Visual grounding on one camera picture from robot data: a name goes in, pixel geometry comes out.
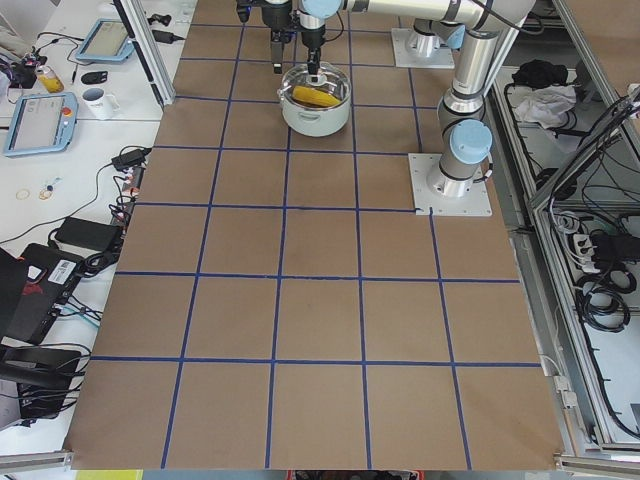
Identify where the blue teach pendant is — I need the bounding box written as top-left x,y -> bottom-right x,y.
75,18 -> 134,63
3,92 -> 78,157

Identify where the black computer mouse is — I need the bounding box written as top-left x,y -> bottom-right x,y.
81,71 -> 108,85

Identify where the black power brick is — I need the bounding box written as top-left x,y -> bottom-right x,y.
55,217 -> 122,251

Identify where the white crumpled cloth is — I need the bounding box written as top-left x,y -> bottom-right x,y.
514,86 -> 577,129

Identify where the pale green electric pot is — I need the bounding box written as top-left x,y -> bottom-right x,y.
277,62 -> 352,137

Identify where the upper blue teach pendant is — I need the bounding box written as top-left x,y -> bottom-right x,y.
75,18 -> 134,63

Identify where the aluminium frame post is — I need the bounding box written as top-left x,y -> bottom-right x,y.
113,0 -> 175,108

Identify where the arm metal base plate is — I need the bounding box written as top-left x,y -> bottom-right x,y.
391,28 -> 455,70
408,153 -> 492,217

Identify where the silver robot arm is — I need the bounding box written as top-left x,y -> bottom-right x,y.
236,1 -> 499,198
298,12 -> 465,76

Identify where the white power strip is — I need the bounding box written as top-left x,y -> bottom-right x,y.
571,233 -> 600,274

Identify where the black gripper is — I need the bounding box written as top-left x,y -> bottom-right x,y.
261,0 -> 295,74
301,28 -> 326,76

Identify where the white mug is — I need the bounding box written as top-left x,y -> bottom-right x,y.
82,88 -> 120,120

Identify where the yellow corn cob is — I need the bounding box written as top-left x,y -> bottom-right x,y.
292,85 -> 341,108

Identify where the lower blue teach pendant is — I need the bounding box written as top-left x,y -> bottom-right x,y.
3,92 -> 78,157

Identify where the black laptop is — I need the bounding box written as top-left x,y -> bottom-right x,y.
1,243 -> 83,345

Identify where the glass pot lid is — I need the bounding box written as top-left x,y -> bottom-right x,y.
279,62 -> 351,101

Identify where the black cloth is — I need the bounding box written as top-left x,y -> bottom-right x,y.
512,59 -> 568,89

